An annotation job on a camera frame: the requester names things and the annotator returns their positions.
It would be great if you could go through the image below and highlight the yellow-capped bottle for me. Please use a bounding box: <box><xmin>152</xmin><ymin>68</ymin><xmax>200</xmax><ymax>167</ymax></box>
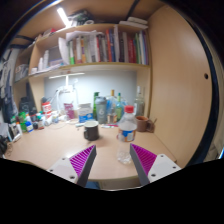
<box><xmin>107</xmin><ymin>89</ymin><xmax>118</xmax><ymax>114</ymax></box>

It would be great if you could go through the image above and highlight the white and blue carton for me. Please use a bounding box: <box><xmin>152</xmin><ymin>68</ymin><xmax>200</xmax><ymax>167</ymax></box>
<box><xmin>77</xmin><ymin>102</ymin><xmax>94</xmax><ymax>124</ymax></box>

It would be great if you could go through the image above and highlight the black mug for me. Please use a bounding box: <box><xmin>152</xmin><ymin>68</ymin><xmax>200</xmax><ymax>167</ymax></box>
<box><xmin>83</xmin><ymin>119</ymin><xmax>100</xmax><ymax>142</ymax></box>

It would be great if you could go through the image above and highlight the magenta pouch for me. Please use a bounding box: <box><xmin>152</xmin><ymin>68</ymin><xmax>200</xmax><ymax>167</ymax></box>
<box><xmin>64</xmin><ymin>102</ymin><xmax>76</xmax><ymax>120</ymax></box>

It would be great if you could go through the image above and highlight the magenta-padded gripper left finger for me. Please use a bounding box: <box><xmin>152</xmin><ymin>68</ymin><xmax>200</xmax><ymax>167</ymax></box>
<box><xmin>46</xmin><ymin>144</ymin><xmax>98</xmax><ymax>188</ymax></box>

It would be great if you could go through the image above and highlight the green plastic bottle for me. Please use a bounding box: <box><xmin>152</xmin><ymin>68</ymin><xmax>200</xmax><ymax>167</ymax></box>
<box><xmin>92</xmin><ymin>91</ymin><xmax>100</xmax><ymax>121</ymax></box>

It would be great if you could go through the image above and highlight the clear glass bottle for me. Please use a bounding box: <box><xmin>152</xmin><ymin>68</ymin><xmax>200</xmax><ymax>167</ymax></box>
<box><xmin>133</xmin><ymin>85</ymin><xmax>146</xmax><ymax>118</ymax></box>

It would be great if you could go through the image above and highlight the red and white can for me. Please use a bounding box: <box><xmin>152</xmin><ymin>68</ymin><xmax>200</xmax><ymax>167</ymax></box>
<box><xmin>41</xmin><ymin>101</ymin><xmax>53</xmax><ymax>115</ymax></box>

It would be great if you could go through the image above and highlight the grey shaker bottle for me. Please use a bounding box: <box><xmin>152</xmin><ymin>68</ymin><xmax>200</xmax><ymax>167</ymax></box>
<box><xmin>95</xmin><ymin>96</ymin><xmax>108</xmax><ymax>125</ymax></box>

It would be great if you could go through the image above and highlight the brown mug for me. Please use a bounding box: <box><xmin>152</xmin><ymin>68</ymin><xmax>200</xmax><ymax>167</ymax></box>
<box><xmin>135</xmin><ymin>115</ymin><xmax>155</xmax><ymax>133</ymax></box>

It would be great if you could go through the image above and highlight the white wall socket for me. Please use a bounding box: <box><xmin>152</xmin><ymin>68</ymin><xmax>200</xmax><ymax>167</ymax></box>
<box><xmin>58</xmin><ymin>85</ymin><xmax>74</xmax><ymax>94</ymax></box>

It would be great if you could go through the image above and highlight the clear red-capped water bottle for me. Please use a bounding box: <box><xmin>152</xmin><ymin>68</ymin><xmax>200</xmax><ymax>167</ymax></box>
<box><xmin>116</xmin><ymin>105</ymin><xmax>138</xmax><ymax>165</ymax></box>

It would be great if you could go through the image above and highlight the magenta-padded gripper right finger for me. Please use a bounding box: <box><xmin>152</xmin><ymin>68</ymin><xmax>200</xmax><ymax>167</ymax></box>
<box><xmin>129</xmin><ymin>143</ymin><xmax>182</xmax><ymax>186</ymax></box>

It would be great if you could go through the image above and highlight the ceiling light tube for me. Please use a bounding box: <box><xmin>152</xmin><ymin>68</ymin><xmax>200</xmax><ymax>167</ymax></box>
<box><xmin>56</xmin><ymin>7</ymin><xmax>72</xmax><ymax>28</ymax></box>

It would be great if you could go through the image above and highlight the wooden shelf unit with books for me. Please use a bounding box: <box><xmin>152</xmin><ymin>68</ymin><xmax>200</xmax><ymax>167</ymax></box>
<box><xmin>13</xmin><ymin>13</ymin><xmax>151</xmax><ymax>84</ymax></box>

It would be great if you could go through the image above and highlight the small green glass bottle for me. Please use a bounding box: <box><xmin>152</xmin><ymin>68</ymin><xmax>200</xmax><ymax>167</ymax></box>
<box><xmin>115</xmin><ymin>92</ymin><xmax>125</xmax><ymax>122</ymax></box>

